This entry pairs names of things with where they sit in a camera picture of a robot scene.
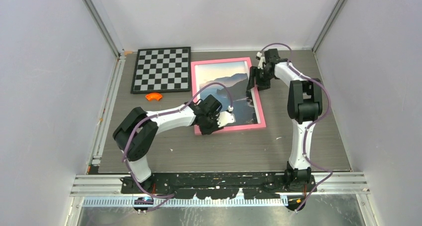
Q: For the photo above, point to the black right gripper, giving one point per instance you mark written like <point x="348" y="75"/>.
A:
<point x="261" y="85"/>

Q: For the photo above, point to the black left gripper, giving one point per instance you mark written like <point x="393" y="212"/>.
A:
<point x="204" y="131"/>

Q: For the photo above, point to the pink photo frame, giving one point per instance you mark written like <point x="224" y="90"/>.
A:
<point x="258" y="104"/>

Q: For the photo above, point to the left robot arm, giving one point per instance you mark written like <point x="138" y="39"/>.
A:
<point x="135" y="134"/>

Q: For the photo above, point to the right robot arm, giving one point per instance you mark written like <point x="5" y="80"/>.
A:
<point x="304" y="107"/>

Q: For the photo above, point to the landscape photo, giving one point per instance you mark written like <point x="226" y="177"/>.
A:
<point x="234" y="76"/>

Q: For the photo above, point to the orange curved plastic piece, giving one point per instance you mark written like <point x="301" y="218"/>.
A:
<point x="154" y="97"/>

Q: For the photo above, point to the black white checkerboard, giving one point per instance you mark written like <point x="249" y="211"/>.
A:
<point x="162" y="70"/>

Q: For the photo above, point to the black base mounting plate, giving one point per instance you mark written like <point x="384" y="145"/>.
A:
<point x="218" y="185"/>

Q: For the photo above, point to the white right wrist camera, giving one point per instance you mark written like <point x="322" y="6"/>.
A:
<point x="261" y="60"/>

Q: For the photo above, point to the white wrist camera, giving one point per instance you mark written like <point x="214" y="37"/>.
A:
<point x="261" y="60"/>
<point x="226" y="117"/>

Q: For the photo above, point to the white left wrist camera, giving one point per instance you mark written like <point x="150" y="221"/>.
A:
<point x="226" y="117"/>

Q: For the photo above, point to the aluminium front rail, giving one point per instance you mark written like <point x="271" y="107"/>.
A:
<point x="340" y="183"/>

